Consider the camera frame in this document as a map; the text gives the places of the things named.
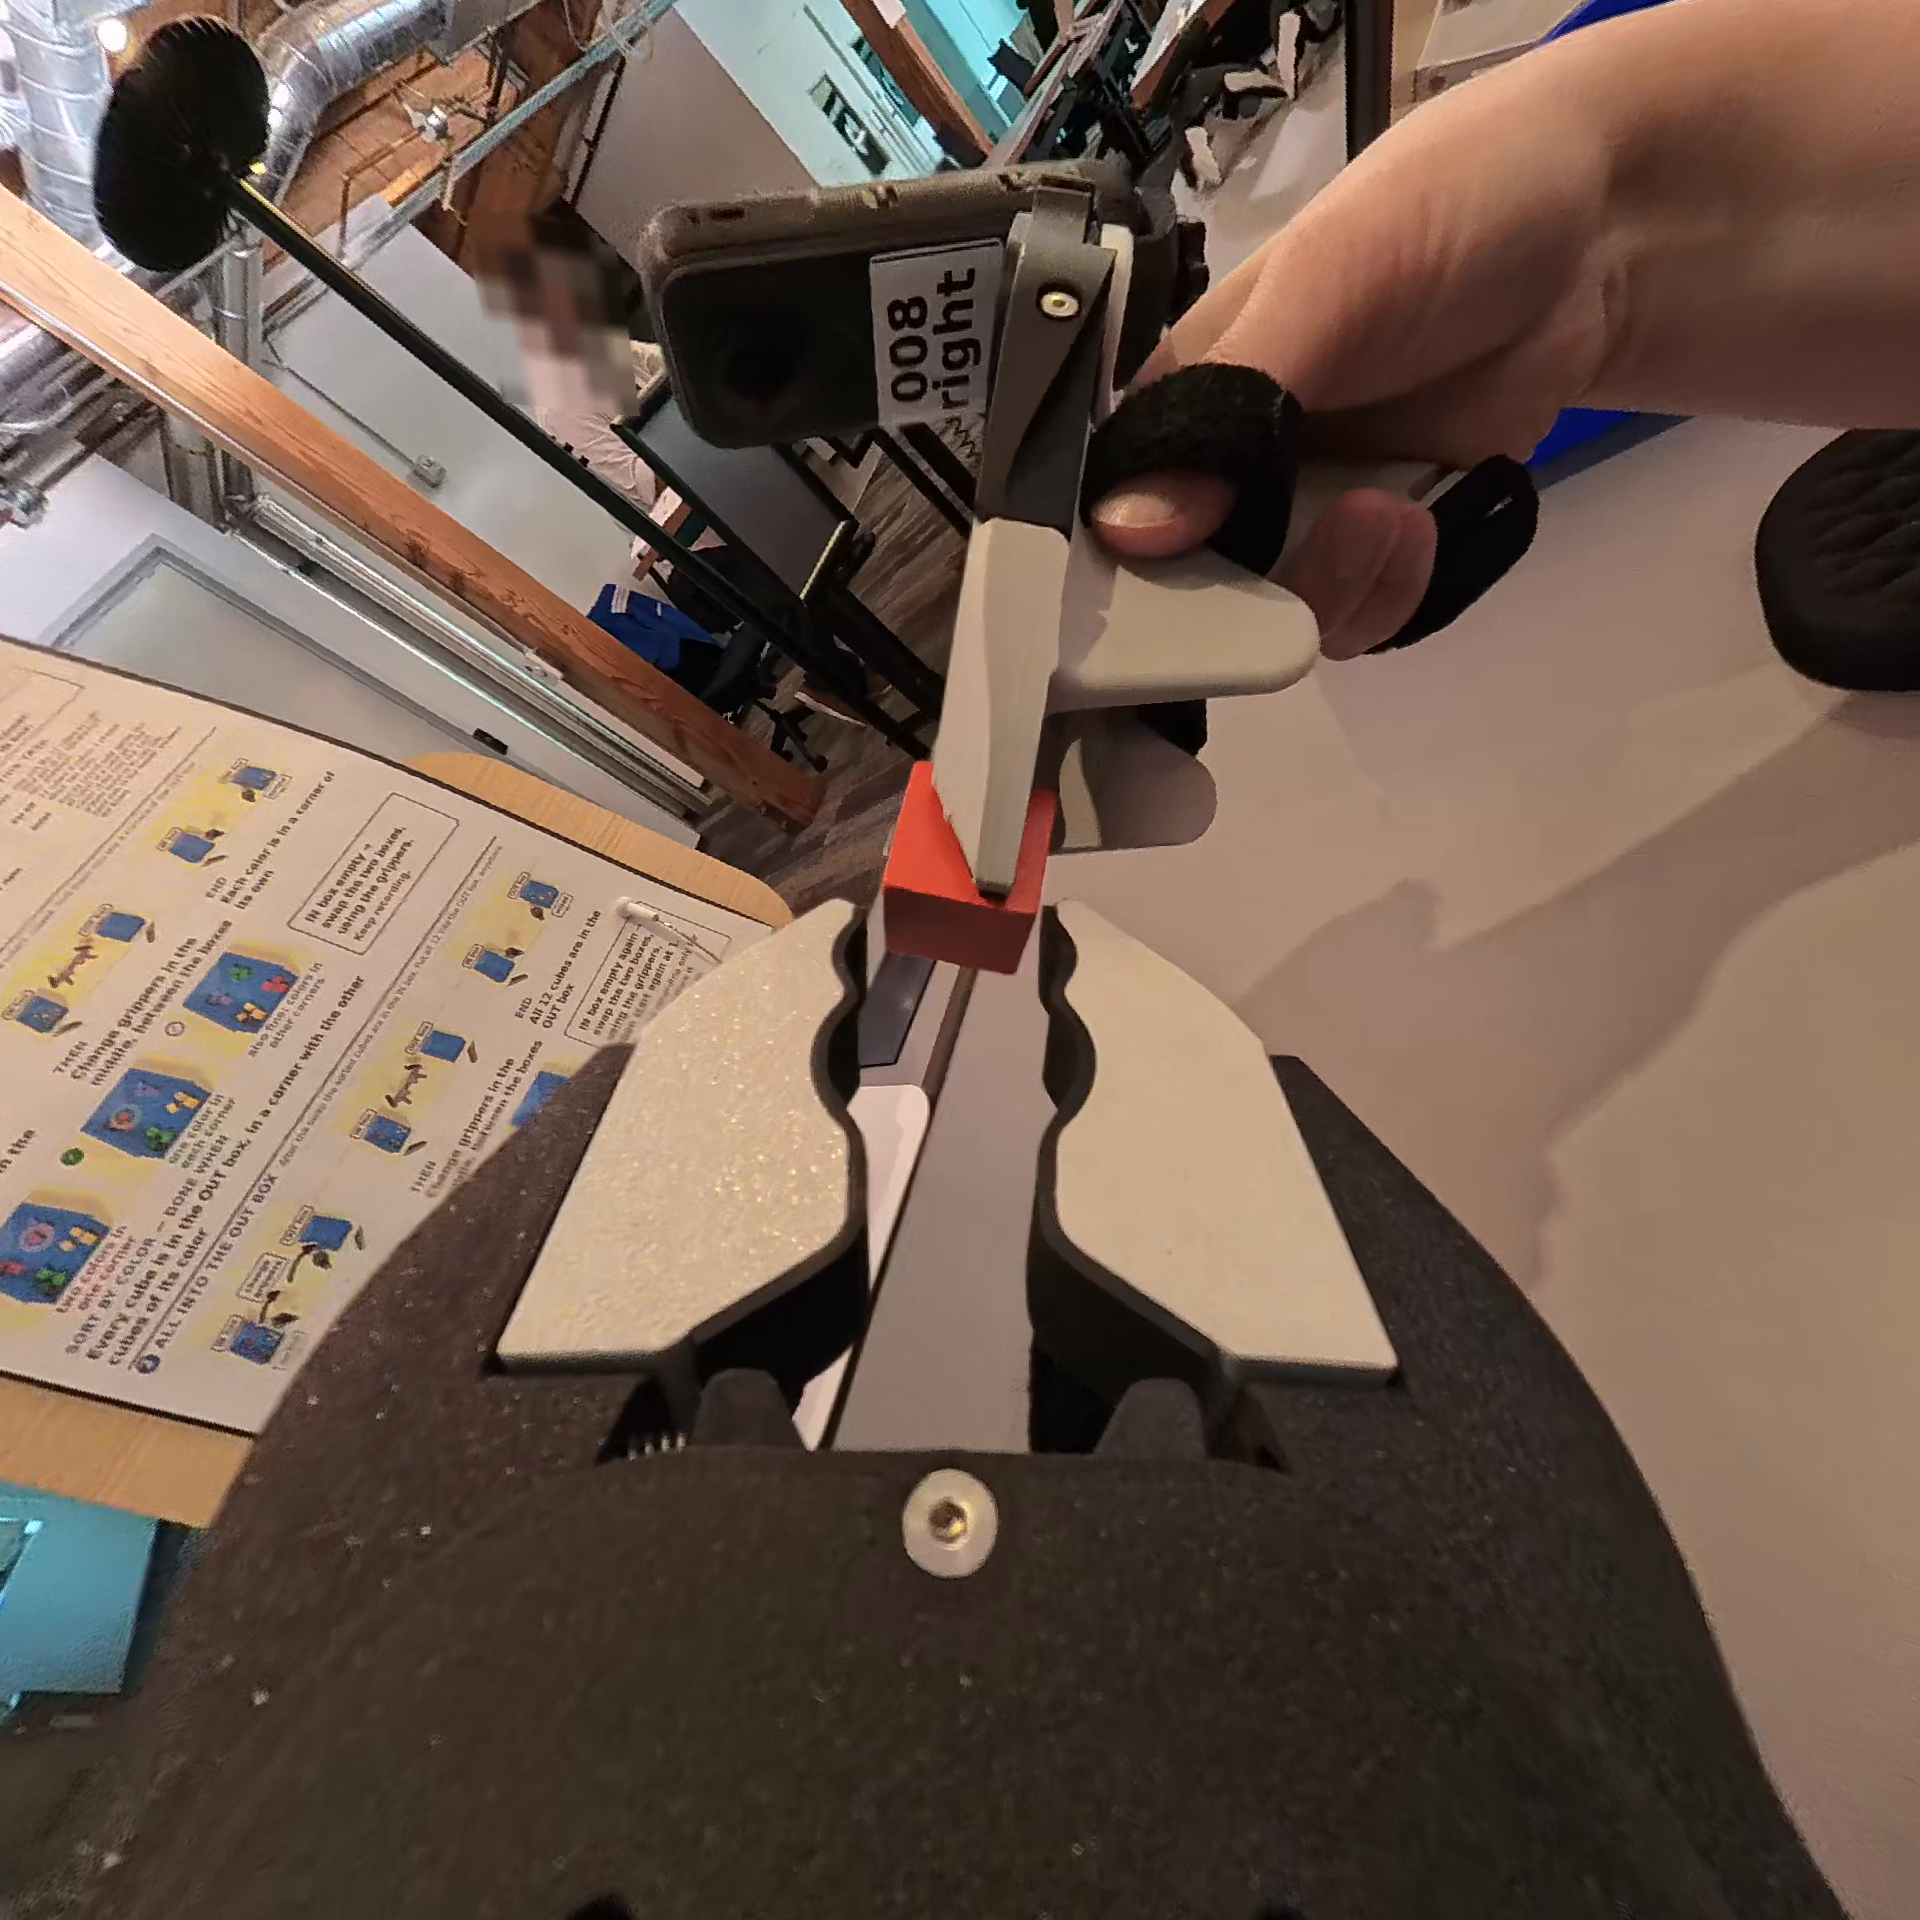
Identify black pole with round disc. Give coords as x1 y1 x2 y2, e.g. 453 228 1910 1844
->
94 18 939 759

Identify white pin on wire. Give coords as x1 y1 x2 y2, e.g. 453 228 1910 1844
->
615 897 736 962

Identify black desk inlay plate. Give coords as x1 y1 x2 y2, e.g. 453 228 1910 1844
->
862 961 939 1075

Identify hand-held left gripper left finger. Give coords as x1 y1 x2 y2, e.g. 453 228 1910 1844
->
495 903 873 1449

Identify black display on stand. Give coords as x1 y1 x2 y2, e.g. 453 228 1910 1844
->
615 382 863 602

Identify wooden column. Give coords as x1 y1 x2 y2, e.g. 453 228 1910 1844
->
0 188 827 830

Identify white stand base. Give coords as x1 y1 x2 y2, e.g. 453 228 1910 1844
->
790 1089 933 1449

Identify person's right forearm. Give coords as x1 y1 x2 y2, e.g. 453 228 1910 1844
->
1680 0 1920 444

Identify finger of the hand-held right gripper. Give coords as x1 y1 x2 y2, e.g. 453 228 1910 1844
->
1053 705 1220 855
936 516 1080 906

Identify red wooden cube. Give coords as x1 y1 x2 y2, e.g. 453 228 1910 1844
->
881 762 1059 974

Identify blue jacket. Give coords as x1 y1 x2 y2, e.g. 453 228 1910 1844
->
588 582 721 676

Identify wooden display board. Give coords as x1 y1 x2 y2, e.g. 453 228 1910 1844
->
0 750 792 1530

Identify round silver duct pipes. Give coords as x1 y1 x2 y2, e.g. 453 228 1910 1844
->
0 0 453 377

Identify blue plastic bin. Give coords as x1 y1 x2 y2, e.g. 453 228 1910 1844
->
1529 404 1705 470

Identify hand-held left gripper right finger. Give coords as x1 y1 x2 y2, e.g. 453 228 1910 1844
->
1027 900 1401 1449

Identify printed instruction sheet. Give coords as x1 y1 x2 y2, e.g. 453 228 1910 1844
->
0 637 774 1433

